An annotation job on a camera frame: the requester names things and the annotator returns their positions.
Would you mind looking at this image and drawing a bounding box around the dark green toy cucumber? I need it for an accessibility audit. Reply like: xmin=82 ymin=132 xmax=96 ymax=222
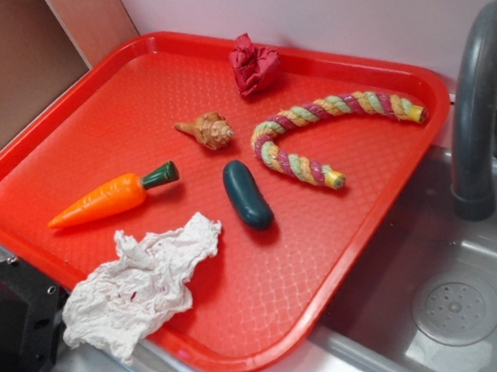
xmin=222 ymin=160 xmax=275 ymax=231

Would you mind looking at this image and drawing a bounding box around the brown seashell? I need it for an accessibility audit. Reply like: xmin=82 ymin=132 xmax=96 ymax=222
xmin=174 ymin=112 xmax=234 ymax=150

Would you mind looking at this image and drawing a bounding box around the crumpled red cloth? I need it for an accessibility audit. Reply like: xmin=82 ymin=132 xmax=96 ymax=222
xmin=229 ymin=33 xmax=283 ymax=96

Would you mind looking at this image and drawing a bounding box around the red plastic tray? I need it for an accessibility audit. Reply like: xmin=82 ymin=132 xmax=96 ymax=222
xmin=0 ymin=32 xmax=449 ymax=372

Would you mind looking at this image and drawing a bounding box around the orange toy carrot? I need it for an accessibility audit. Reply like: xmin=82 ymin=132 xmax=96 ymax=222
xmin=47 ymin=161 xmax=180 ymax=229

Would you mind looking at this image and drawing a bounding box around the crumpled white paper towel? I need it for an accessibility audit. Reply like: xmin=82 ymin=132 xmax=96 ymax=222
xmin=62 ymin=212 xmax=222 ymax=365

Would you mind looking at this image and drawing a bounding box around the grey toy sink basin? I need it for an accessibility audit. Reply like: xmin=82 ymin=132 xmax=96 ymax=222
xmin=312 ymin=148 xmax=497 ymax=372

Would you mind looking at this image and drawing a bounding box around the grey toy faucet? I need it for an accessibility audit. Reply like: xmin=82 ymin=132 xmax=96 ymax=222
xmin=451 ymin=0 xmax=497 ymax=222

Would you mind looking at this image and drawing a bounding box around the brown cardboard panel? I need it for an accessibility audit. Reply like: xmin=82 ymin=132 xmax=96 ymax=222
xmin=0 ymin=0 xmax=138 ymax=150

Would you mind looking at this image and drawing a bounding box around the multicolored twisted rope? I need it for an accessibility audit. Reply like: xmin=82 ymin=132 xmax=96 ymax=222
xmin=245 ymin=83 xmax=437 ymax=201

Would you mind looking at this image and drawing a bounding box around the black metal bracket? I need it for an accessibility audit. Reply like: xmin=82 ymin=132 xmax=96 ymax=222
xmin=0 ymin=259 xmax=66 ymax=372

